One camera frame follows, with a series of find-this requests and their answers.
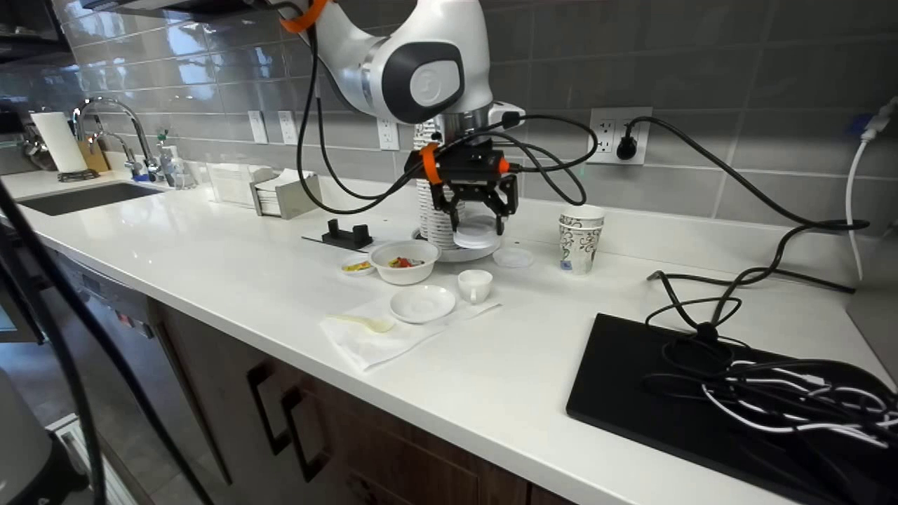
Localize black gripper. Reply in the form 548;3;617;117
436;138;523;239

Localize small white cup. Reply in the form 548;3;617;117
454;266;497;305

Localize patterned paper cup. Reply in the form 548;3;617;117
555;202;609;278

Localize white plate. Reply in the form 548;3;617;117
433;226;509;266

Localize white bowl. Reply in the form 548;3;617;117
367;239;442;289

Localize small white saucer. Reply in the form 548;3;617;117
387;284;461;329

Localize black holder block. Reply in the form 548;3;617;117
320;216;376;253

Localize yellowish plastic spoon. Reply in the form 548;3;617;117
334;310;403;339

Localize white paper napkin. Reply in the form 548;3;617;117
318;294;506;372

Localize grey tissue box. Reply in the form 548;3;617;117
251;166;327;222

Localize black induction cooktop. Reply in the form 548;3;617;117
564;310;898;505

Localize dark wood cabinet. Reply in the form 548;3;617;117
151;298;575;505

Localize white box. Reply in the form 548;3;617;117
205;159;276;208

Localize clear soap bottle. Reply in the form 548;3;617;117
156;127;195;190

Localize chrome faucet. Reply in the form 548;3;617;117
70;94;161;181

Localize brown bottle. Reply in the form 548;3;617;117
76;131;115;176

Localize dark sink basin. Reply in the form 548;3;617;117
11;180;167;218

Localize white board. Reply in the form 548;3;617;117
28;110;90;176

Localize dark range hood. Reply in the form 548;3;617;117
0;0;74;68

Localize black wrist camera orange bands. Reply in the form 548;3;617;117
403;141;518;190

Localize white wall outlet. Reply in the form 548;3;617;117
585;103;655;169

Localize black power plug cable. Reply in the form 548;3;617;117
614;115;874;344

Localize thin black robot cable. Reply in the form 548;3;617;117
296;0;602;218

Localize black cabinet handle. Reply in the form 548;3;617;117
279;385;334;484
244;358;296;461

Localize white wall cable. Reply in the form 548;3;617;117
842;93;898;284

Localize black cable bundle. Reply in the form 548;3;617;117
655;330;898;455

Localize white cable on tray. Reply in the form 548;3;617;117
699;358;892;442

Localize thick black hanging cable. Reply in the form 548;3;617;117
0;180;219;505

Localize white metal frame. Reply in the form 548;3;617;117
46;411;128;505

